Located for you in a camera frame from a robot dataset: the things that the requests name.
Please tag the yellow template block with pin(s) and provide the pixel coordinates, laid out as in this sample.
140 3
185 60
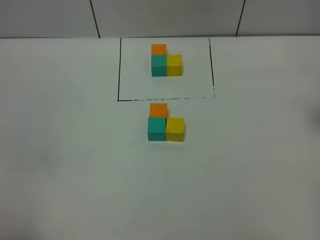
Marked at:
174 65

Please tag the teal template block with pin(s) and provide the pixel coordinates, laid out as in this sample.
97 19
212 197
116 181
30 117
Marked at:
158 65

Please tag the orange template block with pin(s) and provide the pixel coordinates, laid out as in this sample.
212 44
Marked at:
158 49

